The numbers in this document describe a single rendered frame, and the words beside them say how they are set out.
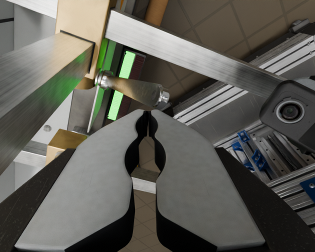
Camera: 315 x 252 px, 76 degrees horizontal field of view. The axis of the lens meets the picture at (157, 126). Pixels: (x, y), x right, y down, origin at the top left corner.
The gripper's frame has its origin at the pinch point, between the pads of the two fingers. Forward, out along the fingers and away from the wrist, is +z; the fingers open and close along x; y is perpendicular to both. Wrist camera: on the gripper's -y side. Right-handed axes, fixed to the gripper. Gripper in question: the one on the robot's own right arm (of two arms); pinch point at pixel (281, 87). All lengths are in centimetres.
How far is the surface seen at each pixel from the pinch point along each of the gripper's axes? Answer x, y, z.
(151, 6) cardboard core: 0, -22, 75
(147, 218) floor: -160, 31, 82
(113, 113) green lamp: -20.4, -23.1, 12.3
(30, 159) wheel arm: -25.2, -33.9, -2.4
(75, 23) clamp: -1.0, -29.1, -4.5
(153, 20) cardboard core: -4, -19, 75
